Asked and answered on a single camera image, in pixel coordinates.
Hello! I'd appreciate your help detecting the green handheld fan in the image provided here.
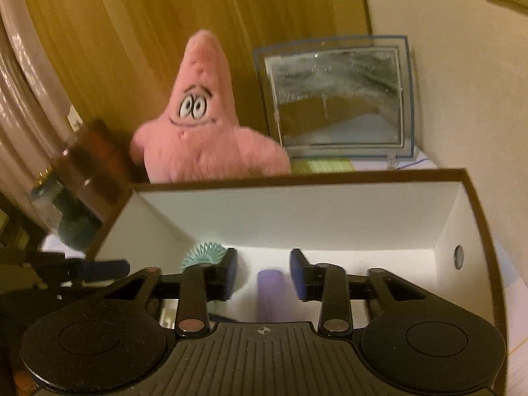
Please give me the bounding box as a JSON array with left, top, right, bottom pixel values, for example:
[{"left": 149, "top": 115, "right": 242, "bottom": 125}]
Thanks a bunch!
[{"left": 181, "top": 241, "right": 227, "bottom": 275}]

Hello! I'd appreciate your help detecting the pink starfish plush toy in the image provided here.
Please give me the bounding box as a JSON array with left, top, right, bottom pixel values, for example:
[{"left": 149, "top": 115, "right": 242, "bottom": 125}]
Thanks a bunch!
[{"left": 129, "top": 29, "right": 291, "bottom": 184}]

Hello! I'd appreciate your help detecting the glass picture frame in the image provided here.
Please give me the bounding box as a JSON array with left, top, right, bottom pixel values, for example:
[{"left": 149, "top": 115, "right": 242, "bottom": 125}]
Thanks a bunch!
[{"left": 252, "top": 33, "right": 415, "bottom": 161}]

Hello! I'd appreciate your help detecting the wooden door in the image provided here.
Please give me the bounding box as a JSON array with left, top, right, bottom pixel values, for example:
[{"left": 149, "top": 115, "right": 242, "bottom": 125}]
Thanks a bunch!
[{"left": 18, "top": 0, "right": 374, "bottom": 174}]

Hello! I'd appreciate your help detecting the beige patterned curtain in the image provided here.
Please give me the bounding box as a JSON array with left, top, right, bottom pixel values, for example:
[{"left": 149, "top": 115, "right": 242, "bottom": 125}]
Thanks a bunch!
[{"left": 0, "top": 0, "right": 79, "bottom": 182}]

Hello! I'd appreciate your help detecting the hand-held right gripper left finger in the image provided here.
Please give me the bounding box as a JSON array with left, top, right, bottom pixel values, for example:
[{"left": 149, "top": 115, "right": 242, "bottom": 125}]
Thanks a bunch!
[{"left": 101, "top": 248, "right": 239, "bottom": 338}]

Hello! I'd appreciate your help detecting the brown thermos jar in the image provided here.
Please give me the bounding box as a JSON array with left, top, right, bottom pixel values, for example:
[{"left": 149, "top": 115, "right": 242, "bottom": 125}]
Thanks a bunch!
[{"left": 53, "top": 117, "right": 139, "bottom": 211}]

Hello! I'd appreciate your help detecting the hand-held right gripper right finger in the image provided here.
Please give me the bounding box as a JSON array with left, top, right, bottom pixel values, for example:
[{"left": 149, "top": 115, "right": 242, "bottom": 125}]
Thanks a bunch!
[{"left": 290, "top": 248, "right": 430, "bottom": 335}]

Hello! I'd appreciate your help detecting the purple tube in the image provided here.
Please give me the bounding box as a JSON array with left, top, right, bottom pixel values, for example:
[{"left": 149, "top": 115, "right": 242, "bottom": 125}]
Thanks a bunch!
[{"left": 256, "top": 268, "right": 289, "bottom": 323}]

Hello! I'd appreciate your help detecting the dark green glass jar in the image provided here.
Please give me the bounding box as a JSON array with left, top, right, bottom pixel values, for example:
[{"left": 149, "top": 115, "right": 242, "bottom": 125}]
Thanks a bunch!
[{"left": 29, "top": 167, "right": 104, "bottom": 252}]

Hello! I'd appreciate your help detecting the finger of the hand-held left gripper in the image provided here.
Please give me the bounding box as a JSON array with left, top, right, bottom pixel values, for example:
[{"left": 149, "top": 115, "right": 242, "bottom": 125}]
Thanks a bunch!
[{"left": 39, "top": 253, "right": 129, "bottom": 287}]

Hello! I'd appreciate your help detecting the brown cardboard box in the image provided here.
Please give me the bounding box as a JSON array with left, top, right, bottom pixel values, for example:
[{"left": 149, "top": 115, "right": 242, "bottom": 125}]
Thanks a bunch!
[{"left": 84, "top": 168, "right": 507, "bottom": 396}]

